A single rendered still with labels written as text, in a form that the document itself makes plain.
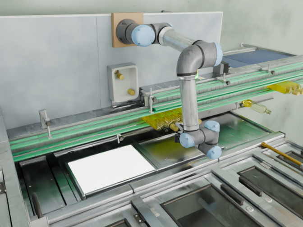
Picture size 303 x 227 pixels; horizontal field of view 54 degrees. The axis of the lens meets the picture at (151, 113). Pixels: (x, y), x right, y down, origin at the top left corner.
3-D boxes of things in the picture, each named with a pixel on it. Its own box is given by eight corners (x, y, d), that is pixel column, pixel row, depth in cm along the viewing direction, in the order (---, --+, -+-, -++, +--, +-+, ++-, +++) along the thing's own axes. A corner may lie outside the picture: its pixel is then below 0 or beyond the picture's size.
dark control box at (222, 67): (213, 72, 232) (220, 74, 225) (213, 61, 228) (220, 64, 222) (220, 70, 235) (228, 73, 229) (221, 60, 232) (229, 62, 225)
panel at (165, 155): (65, 166, 171) (83, 201, 144) (64, 162, 170) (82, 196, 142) (191, 129, 210) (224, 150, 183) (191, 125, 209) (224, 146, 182)
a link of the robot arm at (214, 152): (223, 144, 152) (222, 158, 155) (209, 135, 161) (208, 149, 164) (212, 148, 148) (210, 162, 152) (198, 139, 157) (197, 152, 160)
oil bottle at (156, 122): (142, 119, 198) (158, 132, 181) (142, 112, 196) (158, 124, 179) (149, 117, 201) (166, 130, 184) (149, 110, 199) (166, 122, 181)
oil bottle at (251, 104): (241, 105, 243) (267, 116, 222) (242, 98, 241) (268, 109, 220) (246, 104, 245) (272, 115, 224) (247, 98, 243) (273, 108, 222)
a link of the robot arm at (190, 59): (181, 46, 129) (190, 152, 140) (201, 43, 134) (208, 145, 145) (167, 47, 139) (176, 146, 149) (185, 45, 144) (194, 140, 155)
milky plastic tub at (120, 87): (109, 98, 195) (114, 103, 188) (106, 65, 186) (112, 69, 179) (133, 93, 203) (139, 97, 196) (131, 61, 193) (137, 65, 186)
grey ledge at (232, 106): (176, 119, 226) (185, 124, 217) (176, 108, 222) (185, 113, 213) (263, 95, 267) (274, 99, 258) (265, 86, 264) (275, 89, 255)
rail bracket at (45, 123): (39, 127, 175) (47, 143, 157) (34, 100, 168) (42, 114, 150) (48, 124, 177) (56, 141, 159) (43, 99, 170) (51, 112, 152)
